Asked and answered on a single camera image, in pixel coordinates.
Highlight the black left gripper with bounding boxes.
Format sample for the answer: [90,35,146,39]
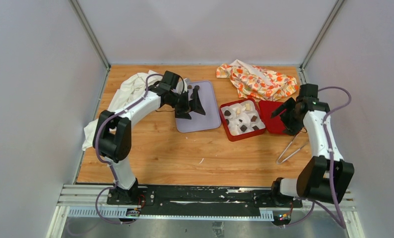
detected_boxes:
[169,88,205,120]

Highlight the red box lid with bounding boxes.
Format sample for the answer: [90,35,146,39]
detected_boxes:
[258,100,291,135]

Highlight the metal tweezers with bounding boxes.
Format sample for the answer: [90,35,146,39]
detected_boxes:
[276,133,309,165]

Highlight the dark square chocolate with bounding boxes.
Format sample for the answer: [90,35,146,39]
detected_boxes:
[240,125,248,133]

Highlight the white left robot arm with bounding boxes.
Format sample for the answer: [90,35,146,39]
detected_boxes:
[92,71,206,205]

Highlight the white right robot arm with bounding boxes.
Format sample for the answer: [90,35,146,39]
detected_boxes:
[270,83,354,207]

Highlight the lavender plastic tray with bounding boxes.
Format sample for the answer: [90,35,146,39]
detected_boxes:
[176,80,221,133]

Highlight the red box with white paper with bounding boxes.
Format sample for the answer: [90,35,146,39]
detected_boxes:
[219,99,266,142]

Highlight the floral orange cloth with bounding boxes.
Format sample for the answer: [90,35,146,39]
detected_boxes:
[215,59,299,101]

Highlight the white crumpled cloth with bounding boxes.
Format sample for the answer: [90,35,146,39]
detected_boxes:
[82,70,162,151]

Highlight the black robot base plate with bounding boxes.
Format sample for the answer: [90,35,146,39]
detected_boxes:
[106,184,302,217]

